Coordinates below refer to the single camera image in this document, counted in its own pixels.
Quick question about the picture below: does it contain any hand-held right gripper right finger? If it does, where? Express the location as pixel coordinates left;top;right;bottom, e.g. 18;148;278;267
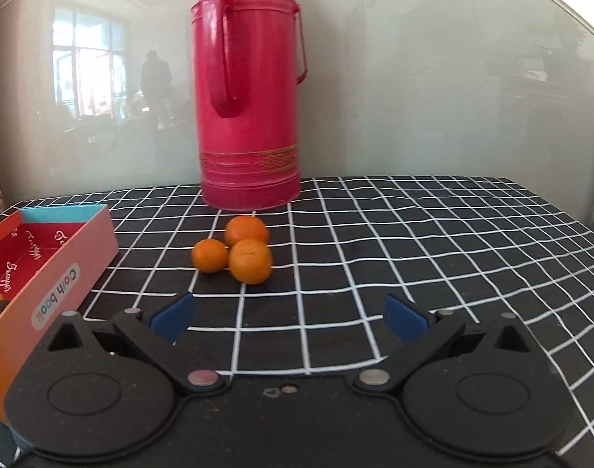
353;293;548;395

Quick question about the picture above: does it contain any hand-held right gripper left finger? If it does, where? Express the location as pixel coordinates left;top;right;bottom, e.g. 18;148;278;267
34;291;228;395

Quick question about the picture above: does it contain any colourful cardboard box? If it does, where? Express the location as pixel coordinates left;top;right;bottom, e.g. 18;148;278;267
0;203;120;423

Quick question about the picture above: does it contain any black white grid tablecloth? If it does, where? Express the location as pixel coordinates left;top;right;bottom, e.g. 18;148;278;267
0;175;594;468

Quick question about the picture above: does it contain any red metal thermos flask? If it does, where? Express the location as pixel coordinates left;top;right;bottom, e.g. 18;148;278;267
189;0;308;212

